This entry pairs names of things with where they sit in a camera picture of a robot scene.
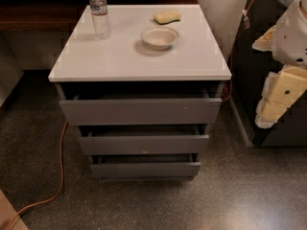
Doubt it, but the grey middle drawer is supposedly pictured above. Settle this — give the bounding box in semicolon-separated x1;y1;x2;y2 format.
79;125;209;155

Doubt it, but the orange extension cord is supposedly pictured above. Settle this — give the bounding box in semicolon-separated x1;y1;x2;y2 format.
5;0;307;230

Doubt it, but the grey top drawer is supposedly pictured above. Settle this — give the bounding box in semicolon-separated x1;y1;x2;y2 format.
59;88;222;126

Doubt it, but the yellow green sponge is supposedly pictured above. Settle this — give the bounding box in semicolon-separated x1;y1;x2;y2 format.
153;10;181;25

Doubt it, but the white paper bowl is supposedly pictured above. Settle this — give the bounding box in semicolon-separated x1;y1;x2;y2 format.
140;27;178;51

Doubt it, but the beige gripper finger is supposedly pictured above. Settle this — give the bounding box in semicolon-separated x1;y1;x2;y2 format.
252;26;275;52
255;65;307;128

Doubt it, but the cardboard box corner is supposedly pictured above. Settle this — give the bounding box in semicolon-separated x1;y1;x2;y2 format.
0;190;29;230

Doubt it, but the white top drawer cabinet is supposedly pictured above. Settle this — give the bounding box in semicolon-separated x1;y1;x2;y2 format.
47;3;232;181

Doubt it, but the clear plastic water bottle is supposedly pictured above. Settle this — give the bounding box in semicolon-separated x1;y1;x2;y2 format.
89;0;110;39

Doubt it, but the dark cabinet on right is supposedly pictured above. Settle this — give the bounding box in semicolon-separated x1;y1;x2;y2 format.
229;0;307;148

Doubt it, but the grey bottom drawer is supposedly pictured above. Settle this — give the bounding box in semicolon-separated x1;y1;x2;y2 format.
90;153;201;178

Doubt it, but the dark wooden bench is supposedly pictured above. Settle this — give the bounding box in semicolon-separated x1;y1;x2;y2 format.
0;0;200;33

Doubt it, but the grey drawer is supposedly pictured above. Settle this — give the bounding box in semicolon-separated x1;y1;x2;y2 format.
79;125;209;155
90;153;201;178
59;88;222;126

